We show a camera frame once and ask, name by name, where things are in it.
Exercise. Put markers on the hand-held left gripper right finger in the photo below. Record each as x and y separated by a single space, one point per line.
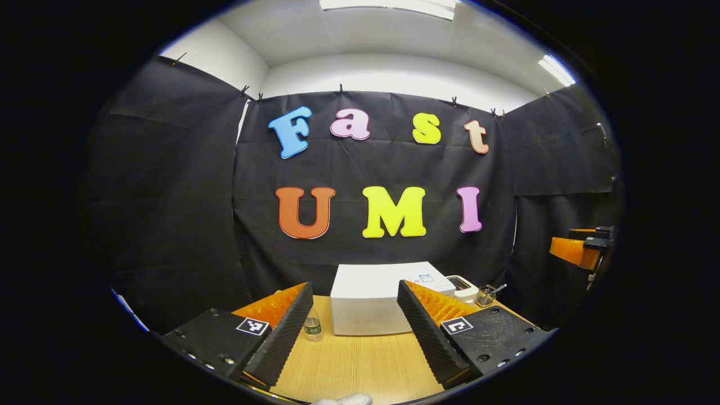
424 337

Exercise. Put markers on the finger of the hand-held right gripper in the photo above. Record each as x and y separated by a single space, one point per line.
571 251
585 231

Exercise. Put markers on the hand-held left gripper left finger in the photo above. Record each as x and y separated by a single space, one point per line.
284 337

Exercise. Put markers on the white microwave oven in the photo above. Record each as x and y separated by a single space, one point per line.
365 298

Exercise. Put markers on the clear plastic water bottle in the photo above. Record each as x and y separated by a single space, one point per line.
313 329

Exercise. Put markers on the white toaster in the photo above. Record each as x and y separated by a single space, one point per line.
466 289

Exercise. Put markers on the metal spoon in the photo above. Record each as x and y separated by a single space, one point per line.
499 288

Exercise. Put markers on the ceiling light panel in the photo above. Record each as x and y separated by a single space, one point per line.
557 70
388 5

